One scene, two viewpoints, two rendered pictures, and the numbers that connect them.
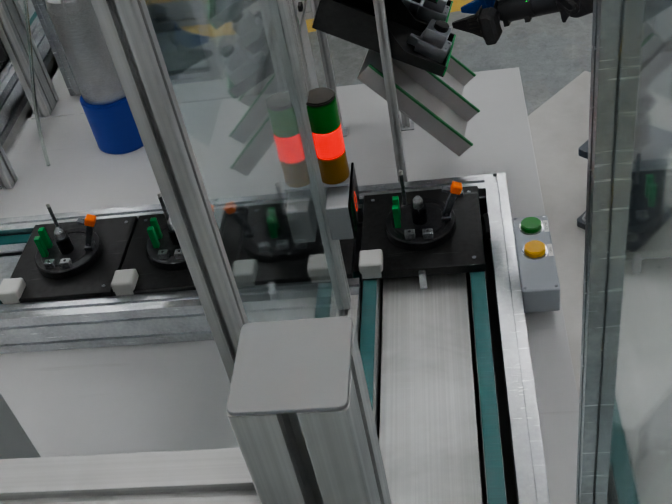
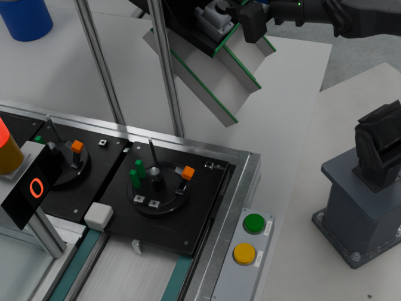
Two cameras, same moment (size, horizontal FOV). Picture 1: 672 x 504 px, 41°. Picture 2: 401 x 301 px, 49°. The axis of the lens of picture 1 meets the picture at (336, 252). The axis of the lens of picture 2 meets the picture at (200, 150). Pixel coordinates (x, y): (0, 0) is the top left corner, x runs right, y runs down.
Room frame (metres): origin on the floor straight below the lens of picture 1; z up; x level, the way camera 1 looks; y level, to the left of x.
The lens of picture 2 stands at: (0.84, -0.42, 1.74)
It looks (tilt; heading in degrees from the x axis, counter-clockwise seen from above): 49 degrees down; 15
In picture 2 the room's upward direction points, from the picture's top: 8 degrees counter-clockwise
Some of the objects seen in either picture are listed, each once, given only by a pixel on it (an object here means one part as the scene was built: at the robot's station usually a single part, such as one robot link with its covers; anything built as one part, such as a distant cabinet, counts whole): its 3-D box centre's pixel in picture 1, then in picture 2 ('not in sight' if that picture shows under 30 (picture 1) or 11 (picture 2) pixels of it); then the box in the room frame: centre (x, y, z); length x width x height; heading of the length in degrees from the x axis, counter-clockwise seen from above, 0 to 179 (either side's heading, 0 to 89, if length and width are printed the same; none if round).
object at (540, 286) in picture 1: (535, 262); (244, 261); (1.24, -0.37, 0.93); 0.21 x 0.07 x 0.06; 169
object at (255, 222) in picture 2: (531, 226); (254, 224); (1.31, -0.38, 0.96); 0.04 x 0.04 x 0.02
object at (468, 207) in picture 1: (421, 230); (160, 193); (1.36, -0.18, 0.96); 0.24 x 0.24 x 0.02; 79
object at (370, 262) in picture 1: (371, 264); (99, 217); (1.29, -0.06, 0.97); 0.05 x 0.05 x 0.04; 79
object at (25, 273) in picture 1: (63, 241); not in sight; (1.51, 0.55, 1.01); 0.24 x 0.24 x 0.13; 79
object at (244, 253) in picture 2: (534, 250); (244, 254); (1.24, -0.37, 0.96); 0.04 x 0.04 x 0.02
